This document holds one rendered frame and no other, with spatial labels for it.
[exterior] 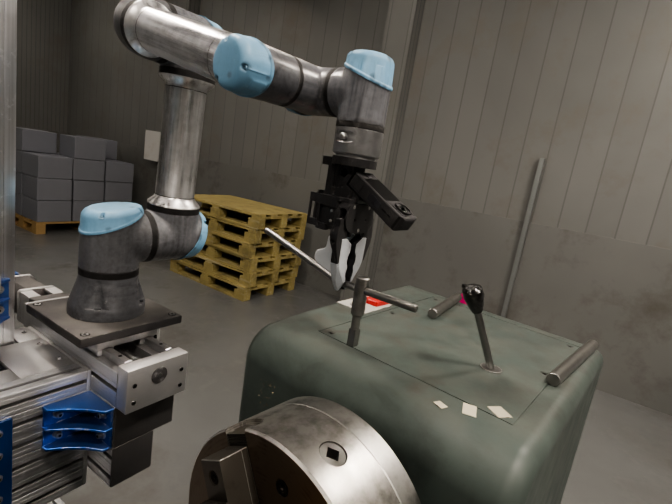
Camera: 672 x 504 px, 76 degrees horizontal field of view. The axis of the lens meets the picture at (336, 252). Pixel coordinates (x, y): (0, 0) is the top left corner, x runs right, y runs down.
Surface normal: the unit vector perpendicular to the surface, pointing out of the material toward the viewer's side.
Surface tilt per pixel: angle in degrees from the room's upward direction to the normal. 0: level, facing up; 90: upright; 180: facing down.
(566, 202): 90
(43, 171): 90
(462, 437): 35
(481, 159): 90
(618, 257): 90
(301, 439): 3
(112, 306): 72
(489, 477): 61
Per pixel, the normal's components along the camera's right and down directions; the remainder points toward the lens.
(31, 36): 0.82, 0.24
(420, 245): -0.54, 0.08
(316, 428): 0.16, -0.97
